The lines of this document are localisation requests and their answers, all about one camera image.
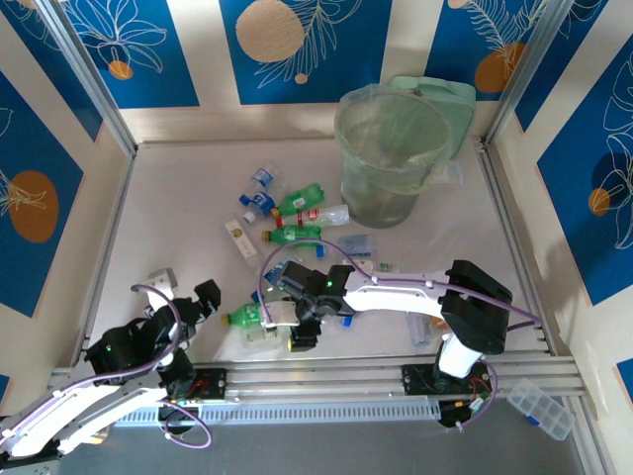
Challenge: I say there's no transparent plastic waste bin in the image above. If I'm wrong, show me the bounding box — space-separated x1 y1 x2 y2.
334 82 457 231

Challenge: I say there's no grey slotted cable duct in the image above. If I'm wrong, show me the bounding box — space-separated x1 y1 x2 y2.
114 399 442 425

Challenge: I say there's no clear compartment organizer box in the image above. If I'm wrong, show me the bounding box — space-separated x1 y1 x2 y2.
504 378 578 441

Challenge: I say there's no aluminium frame post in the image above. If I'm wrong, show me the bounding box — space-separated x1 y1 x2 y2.
34 0 138 157
483 0 578 147

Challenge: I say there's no green bottle with white sticker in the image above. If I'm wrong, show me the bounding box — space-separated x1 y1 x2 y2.
270 182 327 219

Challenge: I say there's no small clear plastic box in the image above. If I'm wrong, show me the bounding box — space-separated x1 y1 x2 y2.
433 158 466 187

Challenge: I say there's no white rectangular packet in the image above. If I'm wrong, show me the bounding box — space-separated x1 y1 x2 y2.
222 220 262 259

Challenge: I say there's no small clear bottle blue label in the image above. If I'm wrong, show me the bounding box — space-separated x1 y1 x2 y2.
248 165 278 192

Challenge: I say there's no green plastic bottle yellow cap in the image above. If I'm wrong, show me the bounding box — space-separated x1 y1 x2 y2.
221 302 272 332
260 225 323 247

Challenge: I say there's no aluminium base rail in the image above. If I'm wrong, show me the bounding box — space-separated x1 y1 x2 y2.
48 353 588 403

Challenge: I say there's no crushed clear bottle pale label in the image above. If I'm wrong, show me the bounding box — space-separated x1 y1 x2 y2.
315 233 377 259

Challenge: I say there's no blue-capped bottle dark blue label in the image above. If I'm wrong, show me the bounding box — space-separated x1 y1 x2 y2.
238 190 278 218

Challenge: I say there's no clear tea bottle green band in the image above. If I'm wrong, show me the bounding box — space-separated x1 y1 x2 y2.
340 255 401 274

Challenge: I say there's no green bin lid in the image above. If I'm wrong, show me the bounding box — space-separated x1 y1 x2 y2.
385 74 479 160

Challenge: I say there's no green plastic bin liner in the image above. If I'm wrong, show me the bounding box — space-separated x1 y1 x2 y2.
334 82 457 197

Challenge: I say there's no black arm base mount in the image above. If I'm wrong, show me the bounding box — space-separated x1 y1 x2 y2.
401 363 496 397
190 368 228 400

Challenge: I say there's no clear plastic bottle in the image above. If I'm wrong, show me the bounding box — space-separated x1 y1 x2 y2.
240 327 291 353

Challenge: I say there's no aluminium side rail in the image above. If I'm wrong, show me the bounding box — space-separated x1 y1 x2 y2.
474 138 565 357
71 145 139 367

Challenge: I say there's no clear bottle red label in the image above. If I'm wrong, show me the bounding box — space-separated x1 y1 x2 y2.
274 202 351 230

